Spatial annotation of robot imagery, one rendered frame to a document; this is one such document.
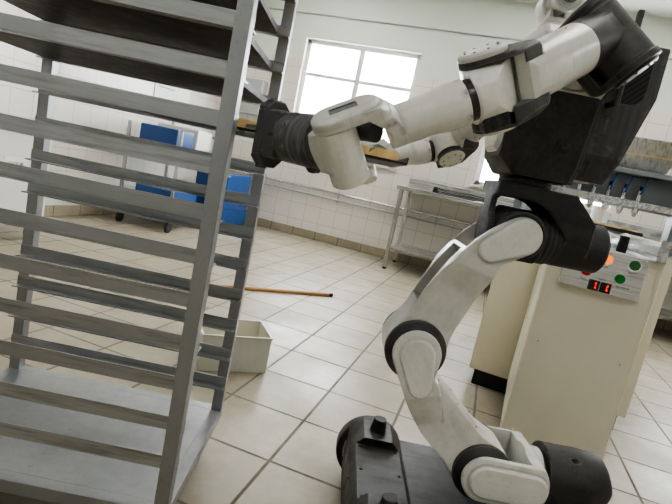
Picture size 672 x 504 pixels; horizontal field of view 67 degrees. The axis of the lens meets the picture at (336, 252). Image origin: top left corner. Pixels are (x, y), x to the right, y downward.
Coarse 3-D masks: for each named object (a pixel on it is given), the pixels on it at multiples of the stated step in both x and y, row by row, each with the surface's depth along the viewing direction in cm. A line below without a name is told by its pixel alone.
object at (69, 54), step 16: (0, 32) 100; (32, 48) 117; (48, 48) 110; (64, 48) 104; (80, 64) 131; (96, 64) 122; (112, 64) 115; (128, 64) 108; (144, 64) 102; (160, 80) 128; (176, 80) 120; (192, 80) 112; (208, 80) 106; (256, 96) 118
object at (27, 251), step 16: (32, 256) 142; (48, 256) 143; (64, 256) 143; (80, 256) 143; (96, 272) 141; (112, 272) 143; (128, 272) 143; (144, 272) 143; (176, 288) 141; (208, 288) 143; (224, 288) 143
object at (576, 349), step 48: (624, 240) 168; (576, 288) 170; (528, 336) 177; (576, 336) 171; (624, 336) 166; (528, 384) 178; (576, 384) 172; (624, 384) 167; (528, 432) 179; (576, 432) 173
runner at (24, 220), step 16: (0, 208) 98; (16, 224) 99; (32, 224) 99; (48, 224) 99; (64, 224) 99; (80, 224) 99; (96, 240) 99; (112, 240) 99; (128, 240) 99; (144, 240) 99; (160, 256) 99; (176, 256) 99; (192, 256) 99
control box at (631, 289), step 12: (612, 252) 162; (612, 264) 163; (624, 264) 161; (648, 264) 159; (564, 276) 168; (576, 276) 167; (588, 276) 165; (600, 276) 164; (612, 276) 163; (624, 276) 161; (636, 276) 160; (588, 288) 165; (600, 288) 164; (612, 288) 163; (624, 288) 162; (636, 288) 161; (636, 300) 161
